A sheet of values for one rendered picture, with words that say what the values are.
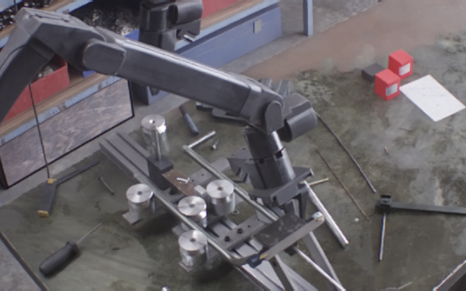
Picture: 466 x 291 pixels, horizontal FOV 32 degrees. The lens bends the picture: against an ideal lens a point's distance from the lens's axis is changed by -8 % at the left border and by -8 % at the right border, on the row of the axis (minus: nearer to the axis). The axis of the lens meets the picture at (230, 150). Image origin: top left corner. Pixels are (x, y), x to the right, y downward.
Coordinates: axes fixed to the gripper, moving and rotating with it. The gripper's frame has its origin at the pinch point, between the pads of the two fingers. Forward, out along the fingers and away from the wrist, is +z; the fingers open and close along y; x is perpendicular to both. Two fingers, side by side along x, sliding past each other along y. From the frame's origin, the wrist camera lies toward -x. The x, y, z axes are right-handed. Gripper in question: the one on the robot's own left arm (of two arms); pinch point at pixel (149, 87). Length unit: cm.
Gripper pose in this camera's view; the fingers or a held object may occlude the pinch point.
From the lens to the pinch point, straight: 183.2
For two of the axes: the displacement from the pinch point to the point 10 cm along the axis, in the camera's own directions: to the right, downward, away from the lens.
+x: -7.8, 3.0, -5.5
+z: -0.9, 8.2, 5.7
